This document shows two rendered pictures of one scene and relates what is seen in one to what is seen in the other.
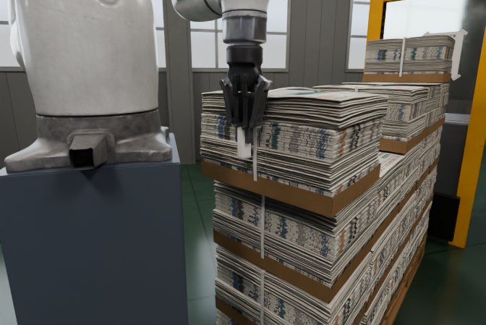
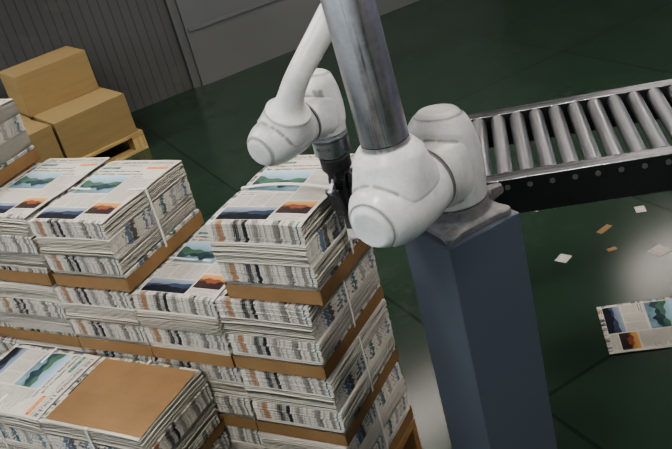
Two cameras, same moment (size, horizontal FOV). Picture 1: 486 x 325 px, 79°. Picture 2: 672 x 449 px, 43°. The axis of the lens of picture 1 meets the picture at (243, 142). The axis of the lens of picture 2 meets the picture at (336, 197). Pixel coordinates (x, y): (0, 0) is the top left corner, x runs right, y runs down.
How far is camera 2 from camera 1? 225 cm
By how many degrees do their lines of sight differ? 92
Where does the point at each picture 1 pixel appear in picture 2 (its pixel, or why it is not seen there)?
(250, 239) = (346, 324)
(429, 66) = (16, 147)
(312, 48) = not seen: outside the picture
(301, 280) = (372, 304)
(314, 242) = (367, 265)
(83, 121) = not seen: hidden behind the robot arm
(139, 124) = not seen: hidden behind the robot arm
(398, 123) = (186, 199)
